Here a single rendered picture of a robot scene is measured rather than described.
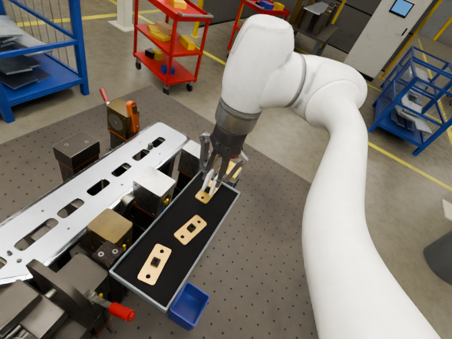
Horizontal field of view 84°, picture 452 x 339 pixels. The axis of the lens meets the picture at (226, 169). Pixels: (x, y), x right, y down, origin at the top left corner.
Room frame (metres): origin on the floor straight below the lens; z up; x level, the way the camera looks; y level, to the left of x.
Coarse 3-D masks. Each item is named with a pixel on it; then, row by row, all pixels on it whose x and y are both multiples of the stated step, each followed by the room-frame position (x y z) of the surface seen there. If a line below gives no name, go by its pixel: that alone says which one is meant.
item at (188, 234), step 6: (198, 216) 0.38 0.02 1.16; (192, 222) 0.35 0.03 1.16; (204, 222) 0.37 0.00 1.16; (180, 228) 0.32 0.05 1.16; (186, 228) 0.33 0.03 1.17; (192, 228) 0.34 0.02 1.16; (198, 228) 0.34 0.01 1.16; (174, 234) 0.30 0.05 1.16; (180, 234) 0.31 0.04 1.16; (186, 234) 0.32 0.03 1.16; (192, 234) 0.32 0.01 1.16; (180, 240) 0.30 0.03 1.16; (186, 240) 0.30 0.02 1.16
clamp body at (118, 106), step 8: (112, 104) 0.78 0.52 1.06; (120, 104) 0.80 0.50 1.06; (112, 112) 0.76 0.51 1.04; (120, 112) 0.76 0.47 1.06; (112, 120) 0.75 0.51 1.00; (120, 120) 0.75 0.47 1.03; (128, 120) 0.75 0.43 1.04; (112, 128) 0.76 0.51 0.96; (120, 128) 0.75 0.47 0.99; (128, 128) 0.75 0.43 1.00; (112, 136) 0.76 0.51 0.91; (120, 136) 0.75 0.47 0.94; (128, 136) 0.75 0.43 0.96; (112, 144) 0.76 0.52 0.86; (120, 144) 0.75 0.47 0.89; (136, 160) 0.81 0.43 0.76
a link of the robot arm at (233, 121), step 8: (224, 104) 0.43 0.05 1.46; (216, 112) 0.45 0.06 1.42; (224, 112) 0.43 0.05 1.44; (232, 112) 0.42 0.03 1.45; (240, 112) 0.42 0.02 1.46; (216, 120) 0.44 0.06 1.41; (224, 120) 0.43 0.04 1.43; (232, 120) 0.42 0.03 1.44; (240, 120) 0.43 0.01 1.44; (248, 120) 0.43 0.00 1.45; (256, 120) 0.46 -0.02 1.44; (224, 128) 0.43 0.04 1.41; (232, 128) 0.42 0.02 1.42; (240, 128) 0.43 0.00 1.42; (248, 128) 0.44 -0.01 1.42
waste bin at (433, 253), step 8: (448, 232) 1.89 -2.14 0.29; (440, 240) 1.83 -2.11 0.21; (448, 240) 1.77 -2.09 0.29; (424, 248) 1.86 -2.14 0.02; (432, 248) 1.79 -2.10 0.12; (440, 248) 1.74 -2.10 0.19; (448, 248) 1.71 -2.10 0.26; (424, 256) 1.75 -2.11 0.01; (432, 256) 1.71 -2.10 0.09; (440, 256) 1.69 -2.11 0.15; (448, 256) 1.66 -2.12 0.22; (432, 264) 1.66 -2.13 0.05; (440, 264) 1.64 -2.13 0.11; (448, 264) 1.61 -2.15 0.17; (440, 272) 1.60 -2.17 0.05; (448, 272) 1.58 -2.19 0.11; (448, 280) 1.56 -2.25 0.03
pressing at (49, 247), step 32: (160, 128) 0.83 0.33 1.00; (96, 160) 0.54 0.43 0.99; (128, 160) 0.60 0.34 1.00; (160, 160) 0.66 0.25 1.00; (64, 192) 0.38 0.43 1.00; (128, 192) 0.47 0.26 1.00; (0, 224) 0.23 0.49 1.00; (32, 224) 0.26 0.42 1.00; (64, 224) 0.29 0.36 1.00; (0, 256) 0.16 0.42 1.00; (32, 256) 0.19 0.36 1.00; (0, 288) 0.11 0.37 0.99
